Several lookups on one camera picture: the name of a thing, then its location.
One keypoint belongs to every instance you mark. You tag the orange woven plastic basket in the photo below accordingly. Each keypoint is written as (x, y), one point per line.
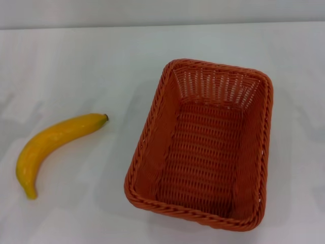
(203, 152)

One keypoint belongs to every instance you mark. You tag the yellow plastic banana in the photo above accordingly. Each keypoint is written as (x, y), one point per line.
(43, 142)

